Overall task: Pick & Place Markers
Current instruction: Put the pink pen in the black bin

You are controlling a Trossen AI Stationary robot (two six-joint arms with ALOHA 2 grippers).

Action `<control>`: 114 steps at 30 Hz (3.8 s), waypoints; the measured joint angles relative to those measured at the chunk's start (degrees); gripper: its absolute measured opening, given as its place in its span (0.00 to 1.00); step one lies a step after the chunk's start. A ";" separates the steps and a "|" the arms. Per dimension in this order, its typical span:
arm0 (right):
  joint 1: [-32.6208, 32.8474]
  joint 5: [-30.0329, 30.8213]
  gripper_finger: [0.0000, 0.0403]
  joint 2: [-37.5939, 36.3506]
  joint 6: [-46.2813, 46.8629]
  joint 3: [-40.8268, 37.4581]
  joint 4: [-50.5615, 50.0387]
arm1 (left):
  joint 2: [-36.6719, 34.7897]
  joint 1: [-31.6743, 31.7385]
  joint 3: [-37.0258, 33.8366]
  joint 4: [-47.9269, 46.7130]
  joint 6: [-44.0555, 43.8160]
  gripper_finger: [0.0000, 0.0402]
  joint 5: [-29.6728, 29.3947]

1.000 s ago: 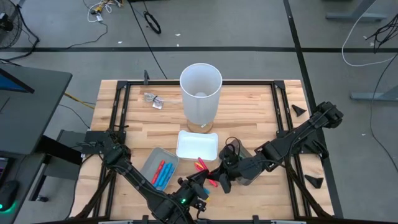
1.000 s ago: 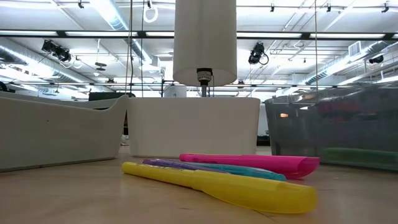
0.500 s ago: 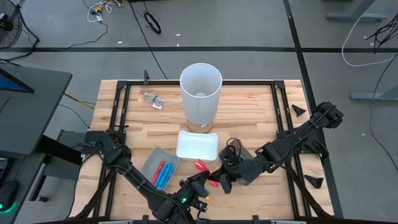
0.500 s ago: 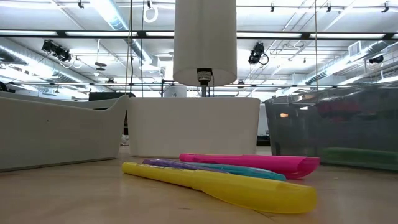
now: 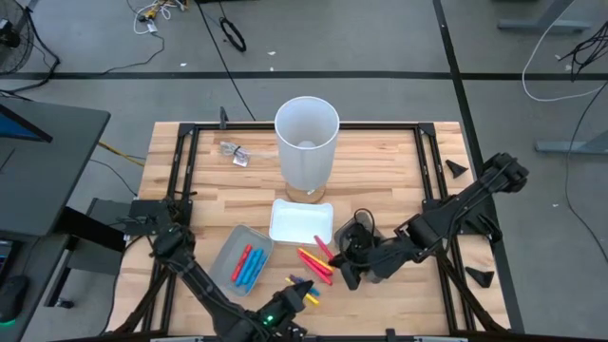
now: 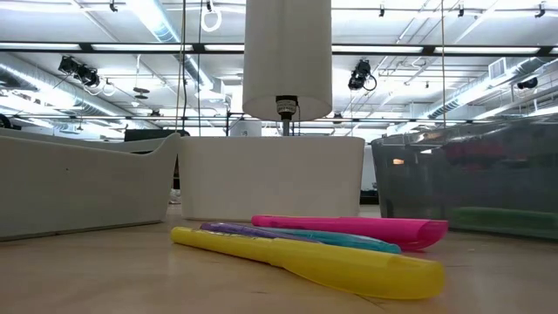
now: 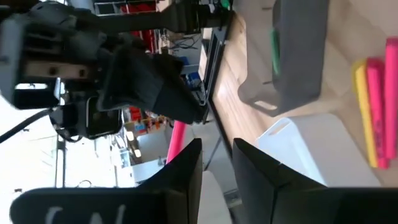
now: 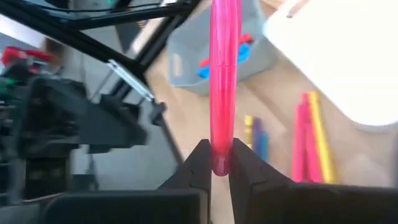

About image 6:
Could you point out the white plastic bin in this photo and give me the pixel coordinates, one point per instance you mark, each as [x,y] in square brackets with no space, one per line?
[270,179]

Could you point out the dark grey translucent bin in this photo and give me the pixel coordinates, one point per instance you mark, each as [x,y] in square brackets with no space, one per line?
[479,183]

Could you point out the purple highlighter marker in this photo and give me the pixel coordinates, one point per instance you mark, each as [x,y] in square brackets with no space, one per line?
[235,229]

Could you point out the yellow highlighter marker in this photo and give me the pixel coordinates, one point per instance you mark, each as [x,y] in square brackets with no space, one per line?
[349,270]

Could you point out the teal highlighter marker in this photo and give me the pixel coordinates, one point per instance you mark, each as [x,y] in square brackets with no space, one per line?
[349,240]

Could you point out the light grey plastic bin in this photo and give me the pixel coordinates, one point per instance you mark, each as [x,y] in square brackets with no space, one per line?
[65,187]

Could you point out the small black ceiling spotlight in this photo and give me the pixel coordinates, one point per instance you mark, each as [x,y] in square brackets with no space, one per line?
[527,83]

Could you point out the pink highlighter marker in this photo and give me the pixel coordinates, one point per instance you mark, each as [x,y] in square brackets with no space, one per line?
[370,229]

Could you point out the white hanging cylinder lamp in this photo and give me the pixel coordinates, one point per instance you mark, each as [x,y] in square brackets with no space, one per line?
[287,52]

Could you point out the dark ceiling disc fixture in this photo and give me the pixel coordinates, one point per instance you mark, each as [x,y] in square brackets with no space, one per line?
[141,91]

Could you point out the person's shoe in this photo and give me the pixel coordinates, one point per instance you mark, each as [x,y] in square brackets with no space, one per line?
[174,198]

